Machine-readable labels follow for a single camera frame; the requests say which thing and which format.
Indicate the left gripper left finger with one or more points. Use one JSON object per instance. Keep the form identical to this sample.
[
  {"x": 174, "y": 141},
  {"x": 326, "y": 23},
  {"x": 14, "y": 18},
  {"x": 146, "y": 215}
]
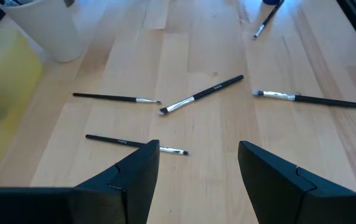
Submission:
[{"x": 119, "y": 193}]

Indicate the translucent yellow plastic tray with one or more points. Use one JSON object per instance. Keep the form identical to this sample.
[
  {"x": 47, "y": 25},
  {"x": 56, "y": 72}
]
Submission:
[{"x": 7, "y": 93}]

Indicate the small brown paint bottle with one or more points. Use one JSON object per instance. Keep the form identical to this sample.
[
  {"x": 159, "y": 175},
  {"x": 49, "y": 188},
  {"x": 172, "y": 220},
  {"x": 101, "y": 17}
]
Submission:
[{"x": 271, "y": 1}]

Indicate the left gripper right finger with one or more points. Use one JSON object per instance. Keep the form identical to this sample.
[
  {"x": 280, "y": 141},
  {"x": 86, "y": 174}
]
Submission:
[{"x": 277, "y": 186}]

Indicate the beige paper cup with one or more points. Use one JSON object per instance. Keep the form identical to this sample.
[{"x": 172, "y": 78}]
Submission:
[{"x": 50, "y": 31}]

